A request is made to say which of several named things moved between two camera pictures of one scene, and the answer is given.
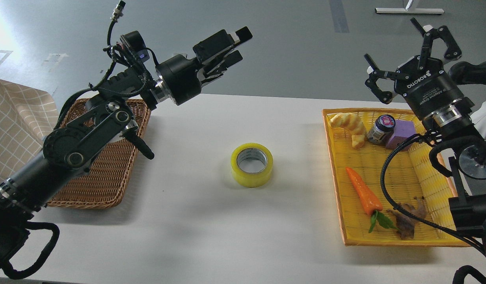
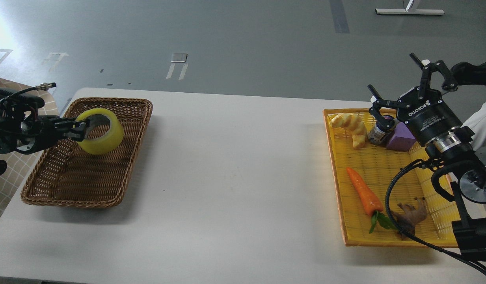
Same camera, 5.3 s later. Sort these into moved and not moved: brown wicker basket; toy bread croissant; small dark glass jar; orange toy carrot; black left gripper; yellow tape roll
Moved: black left gripper; yellow tape roll
Not moved: orange toy carrot; brown wicker basket; small dark glass jar; toy bread croissant
